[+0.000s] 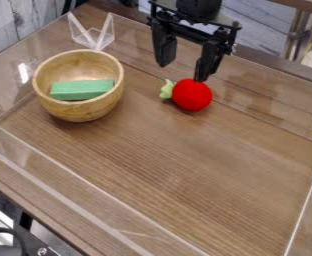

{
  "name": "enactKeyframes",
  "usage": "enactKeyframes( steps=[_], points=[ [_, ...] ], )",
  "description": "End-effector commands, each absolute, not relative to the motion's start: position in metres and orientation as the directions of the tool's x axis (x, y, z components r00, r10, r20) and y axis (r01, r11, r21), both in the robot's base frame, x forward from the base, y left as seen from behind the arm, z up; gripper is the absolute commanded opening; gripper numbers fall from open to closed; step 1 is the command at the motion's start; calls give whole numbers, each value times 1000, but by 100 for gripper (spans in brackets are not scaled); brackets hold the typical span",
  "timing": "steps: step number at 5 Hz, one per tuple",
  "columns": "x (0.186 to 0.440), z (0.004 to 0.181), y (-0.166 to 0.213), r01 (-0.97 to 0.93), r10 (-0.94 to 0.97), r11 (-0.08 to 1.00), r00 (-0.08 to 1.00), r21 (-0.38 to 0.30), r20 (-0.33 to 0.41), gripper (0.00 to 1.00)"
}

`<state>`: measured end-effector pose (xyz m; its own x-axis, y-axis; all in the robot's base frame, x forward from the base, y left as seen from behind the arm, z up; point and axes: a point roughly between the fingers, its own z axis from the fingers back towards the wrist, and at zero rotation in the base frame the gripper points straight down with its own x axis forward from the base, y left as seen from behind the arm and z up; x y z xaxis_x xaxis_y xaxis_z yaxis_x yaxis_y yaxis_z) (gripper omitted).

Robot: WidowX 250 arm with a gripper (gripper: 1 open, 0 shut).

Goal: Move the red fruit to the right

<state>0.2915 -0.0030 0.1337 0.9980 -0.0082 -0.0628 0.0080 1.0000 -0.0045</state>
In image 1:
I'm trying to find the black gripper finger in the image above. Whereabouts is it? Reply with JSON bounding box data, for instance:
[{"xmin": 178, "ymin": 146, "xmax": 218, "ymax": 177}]
[
  {"xmin": 194, "ymin": 40, "xmax": 231, "ymax": 82},
  {"xmin": 151, "ymin": 20, "xmax": 178, "ymax": 67}
]

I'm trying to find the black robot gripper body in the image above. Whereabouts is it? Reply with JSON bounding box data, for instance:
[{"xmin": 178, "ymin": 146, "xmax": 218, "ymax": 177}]
[{"xmin": 148, "ymin": 0, "xmax": 242, "ymax": 44}]

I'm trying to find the red plush fruit green leaf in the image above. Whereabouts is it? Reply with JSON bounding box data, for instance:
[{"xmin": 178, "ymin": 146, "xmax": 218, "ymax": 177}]
[{"xmin": 159, "ymin": 78, "xmax": 214, "ymax": 111}]

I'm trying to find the metal table leg background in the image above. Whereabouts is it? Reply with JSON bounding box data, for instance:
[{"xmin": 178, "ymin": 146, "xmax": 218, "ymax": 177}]
[{"xmin": 285, "ymin": 10, "xmax": 312, "ymax": 63}]

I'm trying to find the wooden bowl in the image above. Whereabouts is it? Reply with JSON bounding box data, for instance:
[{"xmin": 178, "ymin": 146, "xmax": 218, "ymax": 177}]
[{"xmin": 32, "ymin": 49, "xmax": 124, "ymax": 123}]

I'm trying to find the green rectangular block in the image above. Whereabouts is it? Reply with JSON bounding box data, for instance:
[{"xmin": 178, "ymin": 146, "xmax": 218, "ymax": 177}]
[{"xmin": 50, "ymin": 79, "xmax": 115, "ymax": 101}]

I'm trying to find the black table frame bracket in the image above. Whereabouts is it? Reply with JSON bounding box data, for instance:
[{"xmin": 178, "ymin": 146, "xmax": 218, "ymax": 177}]
[{"xmin": 14, "ymin": 211, "xmax": 60, "ymax": 256}]

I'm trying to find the black cable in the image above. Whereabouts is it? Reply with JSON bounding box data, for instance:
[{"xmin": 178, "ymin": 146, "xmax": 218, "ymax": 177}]
[{"xmin": 0, "ymin": 227, "xmax": 23, "ymax": 256}]

